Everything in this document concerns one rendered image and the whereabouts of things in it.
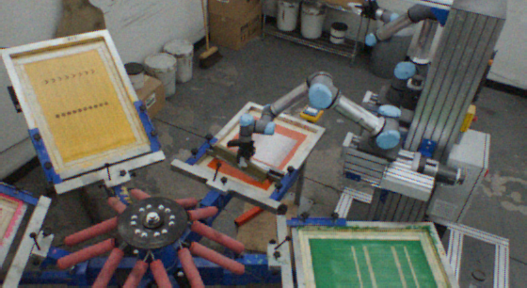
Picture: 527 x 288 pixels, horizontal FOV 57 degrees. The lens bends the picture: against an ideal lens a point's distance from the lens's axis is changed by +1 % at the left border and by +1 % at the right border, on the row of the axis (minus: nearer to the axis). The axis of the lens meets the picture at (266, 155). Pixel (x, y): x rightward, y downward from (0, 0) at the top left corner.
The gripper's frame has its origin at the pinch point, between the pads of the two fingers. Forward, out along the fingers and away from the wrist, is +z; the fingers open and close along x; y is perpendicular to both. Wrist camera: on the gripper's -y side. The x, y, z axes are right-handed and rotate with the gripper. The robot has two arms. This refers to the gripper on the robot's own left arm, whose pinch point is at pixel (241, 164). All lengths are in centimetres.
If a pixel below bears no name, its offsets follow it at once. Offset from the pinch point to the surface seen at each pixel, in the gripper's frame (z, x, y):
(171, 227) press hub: -28, -79, 9
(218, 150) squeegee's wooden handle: -5.1, -1.0, -14.7
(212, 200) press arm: -1.1, -34.3, 1.4
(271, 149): 7.5, 30.2, 5.6
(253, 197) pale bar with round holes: -1.0, -21.0, 19.5
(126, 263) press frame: 1, -88, -12
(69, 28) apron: -3, 67, -194
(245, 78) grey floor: 102, 232, -120
